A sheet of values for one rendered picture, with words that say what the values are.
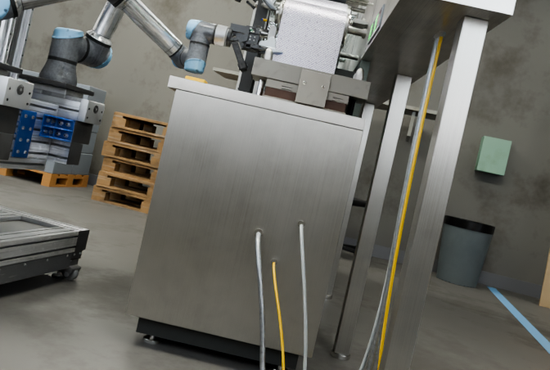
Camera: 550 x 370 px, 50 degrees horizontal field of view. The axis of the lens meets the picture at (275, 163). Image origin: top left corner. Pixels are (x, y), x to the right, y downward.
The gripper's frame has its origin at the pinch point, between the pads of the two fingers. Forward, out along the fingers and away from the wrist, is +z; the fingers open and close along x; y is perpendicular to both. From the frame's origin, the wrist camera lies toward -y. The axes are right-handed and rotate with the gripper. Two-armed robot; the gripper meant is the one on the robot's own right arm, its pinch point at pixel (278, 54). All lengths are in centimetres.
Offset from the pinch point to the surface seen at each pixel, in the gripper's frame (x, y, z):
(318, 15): -0.1, 16.9, 11.3
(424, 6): -77, 5, 36
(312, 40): -0.2, 7.5, 10.9
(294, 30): -0.3, 9.7, 3.6
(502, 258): 342, -82, 226
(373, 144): 366, -2, 88
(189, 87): -26.0, -21.5, -24.7
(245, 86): 33.0, -10.7, -13.3
